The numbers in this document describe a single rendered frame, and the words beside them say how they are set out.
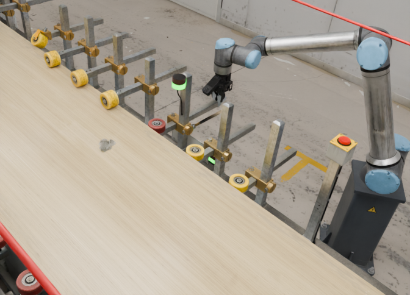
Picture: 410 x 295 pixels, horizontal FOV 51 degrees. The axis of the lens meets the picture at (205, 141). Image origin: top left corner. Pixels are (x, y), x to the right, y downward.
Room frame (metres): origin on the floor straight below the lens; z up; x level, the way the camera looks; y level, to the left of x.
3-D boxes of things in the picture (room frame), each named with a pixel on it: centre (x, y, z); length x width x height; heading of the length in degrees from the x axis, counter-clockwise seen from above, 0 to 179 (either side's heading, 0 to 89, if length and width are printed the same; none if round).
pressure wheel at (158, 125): (1.59, 0.23, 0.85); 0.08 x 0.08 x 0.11
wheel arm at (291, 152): (1.42, -0.28, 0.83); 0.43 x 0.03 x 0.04; 140
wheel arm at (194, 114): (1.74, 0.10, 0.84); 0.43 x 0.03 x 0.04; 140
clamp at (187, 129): (1.68, 0.13, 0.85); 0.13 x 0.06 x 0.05; 50
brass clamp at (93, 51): (2.17, 0.70, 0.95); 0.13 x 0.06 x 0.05; 50
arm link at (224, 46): (1.92, -0.05, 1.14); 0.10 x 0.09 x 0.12; 66
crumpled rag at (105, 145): (1.40, 0.42, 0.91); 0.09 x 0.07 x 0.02; 167
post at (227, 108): (1.51, -0.08, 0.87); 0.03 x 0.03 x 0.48; 50
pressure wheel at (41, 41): (2.23, 1.00, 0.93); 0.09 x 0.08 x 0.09; 140
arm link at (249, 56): (1.88, -0.15, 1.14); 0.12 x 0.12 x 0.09; 66
